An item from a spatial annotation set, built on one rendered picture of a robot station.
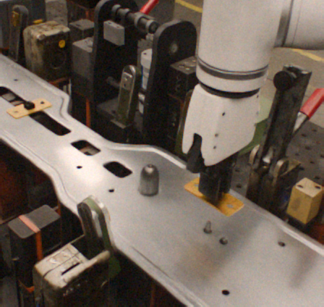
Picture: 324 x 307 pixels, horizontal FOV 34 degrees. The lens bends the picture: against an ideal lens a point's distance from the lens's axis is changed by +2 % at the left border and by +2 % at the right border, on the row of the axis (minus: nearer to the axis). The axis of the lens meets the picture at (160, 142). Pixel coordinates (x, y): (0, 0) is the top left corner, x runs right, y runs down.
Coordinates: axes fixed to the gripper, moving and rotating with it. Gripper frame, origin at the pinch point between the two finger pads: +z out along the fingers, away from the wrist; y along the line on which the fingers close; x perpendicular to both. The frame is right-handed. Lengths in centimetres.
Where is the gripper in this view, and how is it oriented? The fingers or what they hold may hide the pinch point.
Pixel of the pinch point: (215, 180)
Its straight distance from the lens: 72.1
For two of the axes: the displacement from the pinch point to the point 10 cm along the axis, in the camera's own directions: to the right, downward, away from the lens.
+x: 7.1, 4.2, -5.6
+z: -0.6, 8.3, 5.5
